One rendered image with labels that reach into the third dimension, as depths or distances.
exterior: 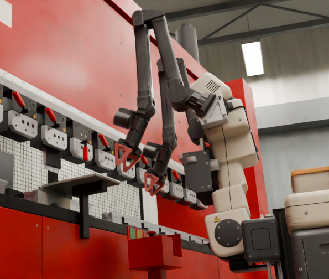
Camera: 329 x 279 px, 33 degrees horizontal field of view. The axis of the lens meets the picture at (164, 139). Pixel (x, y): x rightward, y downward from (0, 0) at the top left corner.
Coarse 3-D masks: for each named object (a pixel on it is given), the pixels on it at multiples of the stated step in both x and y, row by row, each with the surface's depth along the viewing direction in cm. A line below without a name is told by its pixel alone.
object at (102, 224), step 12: (0, 204) 182; (12, 204) 188; (24, 204) 193; (36, 204) 199; (48, 216) 204; (60, 216) 210; (72, 216) 217; (96, 228) 231; (108, 228) 239; (120, 228) 248; (204, 252) 328
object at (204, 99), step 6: (192, 96) 206; (198, 96) 206; (204, 96) 205; (210, 96) 202; (192, 102) 206; (198, 102) 205; (204, 102) 202; (210, 102) 203; (192, 108) 208; (198, 108) 205; (204, 108) 201; (198, 114) 209; (204, 114) 203
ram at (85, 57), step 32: (32, 0) 243; (64, 0) 267; (96, 0) 297; (0, 32) 219; (32, 32) 238; (64, 32) 261; (96, 32) 289; (128, 32) 324; (0, 64) 214; (32, 64) 233; (64, 64) 255; (96, 64) 282; (128, 64) 315; (32, 96) 228; (64, 96) 250; (96, 96) 275; (128, 96) 307; (96, 128) 269; (160, 128) 336
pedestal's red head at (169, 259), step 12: (132, 240) 233; (144, 240) 230; (156, 240) 228; (168, 240) 232; (180, 240) 244; (132, 252) 231; (144, 252) 229; (156, 252) 226; (168, 252) 230; (180, 252) 243; (132, 264) 230; (144, 264) 227; (156, 264) 225; (168, 264) 228; (180, 264) 239
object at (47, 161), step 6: (48, 150) 236; (54, 150) 239; (48, 156) 235; (54, 156) 238; (60, 156) 242; (48, 162) 234; (54, 162) 238; (60, 162) 242; (48, 168) 234; (54, 168) 238; (60, 168) 241
